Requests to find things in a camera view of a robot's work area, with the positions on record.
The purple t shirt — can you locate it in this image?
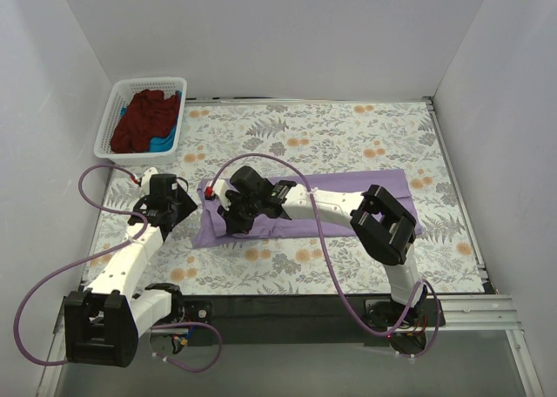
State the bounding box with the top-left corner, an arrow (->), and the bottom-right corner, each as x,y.
192,169 -> 419,248

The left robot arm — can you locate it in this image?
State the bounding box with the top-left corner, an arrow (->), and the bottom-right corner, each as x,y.
64,168 -> 197,367

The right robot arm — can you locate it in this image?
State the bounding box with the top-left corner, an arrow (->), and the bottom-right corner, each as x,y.
205,166 -> 426,326

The blue t shirt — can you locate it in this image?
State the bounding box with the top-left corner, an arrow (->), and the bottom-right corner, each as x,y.
118,90 -> 181,152

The floral patterned table mat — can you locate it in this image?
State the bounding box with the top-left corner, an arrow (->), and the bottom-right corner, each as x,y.
82,101 -> 487,297

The white plastic laundry basket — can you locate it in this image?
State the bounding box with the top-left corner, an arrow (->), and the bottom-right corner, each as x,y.
94,77 -> 187,165

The dark red t shirt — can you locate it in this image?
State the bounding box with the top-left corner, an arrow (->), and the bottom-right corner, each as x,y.
109,89 -> 181,154

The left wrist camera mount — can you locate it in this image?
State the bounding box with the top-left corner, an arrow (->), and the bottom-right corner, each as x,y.
131,167 -> 158,191

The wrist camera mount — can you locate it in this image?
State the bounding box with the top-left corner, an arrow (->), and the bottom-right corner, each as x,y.
131,167 -> 158,191
204,178 -> 232,211

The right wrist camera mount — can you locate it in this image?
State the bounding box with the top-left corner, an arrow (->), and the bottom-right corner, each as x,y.
204,178 -> 232,211

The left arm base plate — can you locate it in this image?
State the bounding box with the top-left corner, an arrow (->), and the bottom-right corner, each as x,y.
176,299 -> 213,324

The aluminium frame rail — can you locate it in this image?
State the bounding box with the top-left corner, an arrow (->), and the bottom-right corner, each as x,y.
54,294 -> 523,335

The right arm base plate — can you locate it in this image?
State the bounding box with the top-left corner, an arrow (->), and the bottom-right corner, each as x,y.
363,298 -> 446,328

